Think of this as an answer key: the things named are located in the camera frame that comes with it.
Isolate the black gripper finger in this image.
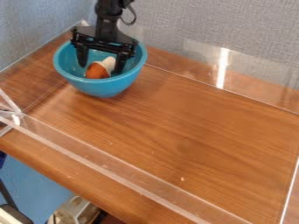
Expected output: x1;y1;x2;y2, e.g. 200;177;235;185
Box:
115;52;128;73
76;44;89;67

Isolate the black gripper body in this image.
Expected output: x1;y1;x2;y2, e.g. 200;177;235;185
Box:
71;0;136;57

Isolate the brown toy mushroom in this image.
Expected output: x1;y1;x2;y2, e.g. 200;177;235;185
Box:
85;56;116;79

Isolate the blue bowl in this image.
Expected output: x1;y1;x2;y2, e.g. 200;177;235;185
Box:
52;41;148;98

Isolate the clear acrylic barrier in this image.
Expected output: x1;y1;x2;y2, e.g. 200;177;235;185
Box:
0;18;299;224

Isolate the white power strip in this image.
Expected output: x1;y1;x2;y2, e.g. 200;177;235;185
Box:
47;196;100;224

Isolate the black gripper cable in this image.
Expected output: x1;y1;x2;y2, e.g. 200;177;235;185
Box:
117;0;137;26

